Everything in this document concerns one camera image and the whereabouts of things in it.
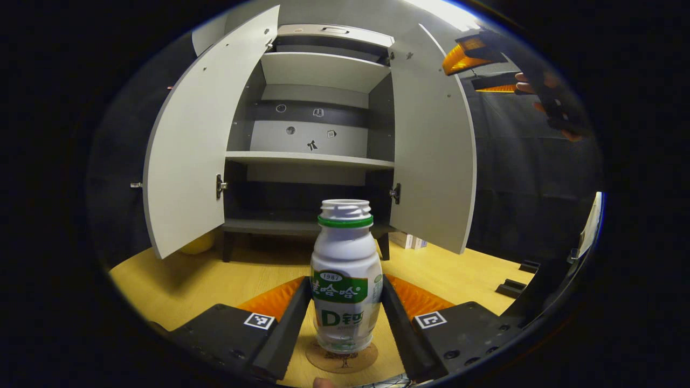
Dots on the metal door hinge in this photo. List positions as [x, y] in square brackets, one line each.
[220, 186]
[397, 193]

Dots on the black block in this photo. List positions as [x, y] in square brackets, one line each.
[511, 288]
[530, 266]

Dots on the black backdrop cloth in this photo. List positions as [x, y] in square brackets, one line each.
[528, 178]

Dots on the white green label bottle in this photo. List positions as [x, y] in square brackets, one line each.
[345, 269]

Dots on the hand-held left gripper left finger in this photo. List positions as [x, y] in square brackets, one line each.
[280, 334]

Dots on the white cabinet drawer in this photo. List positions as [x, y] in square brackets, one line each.
[366, 36]

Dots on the yellow round object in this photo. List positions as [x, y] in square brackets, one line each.
[198, 243]

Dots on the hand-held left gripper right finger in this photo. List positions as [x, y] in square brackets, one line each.
[407, 339]

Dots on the white cabinet door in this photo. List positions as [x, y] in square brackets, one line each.
[199, 140]
[431, 145]

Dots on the white cabinet shelf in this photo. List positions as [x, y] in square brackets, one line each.
[323, 70]
[307, 159]

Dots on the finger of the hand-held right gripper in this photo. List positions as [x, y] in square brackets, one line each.
[463, 56]
[498, 83]

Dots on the round brown coaster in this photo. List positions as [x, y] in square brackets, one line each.
[342, 361]

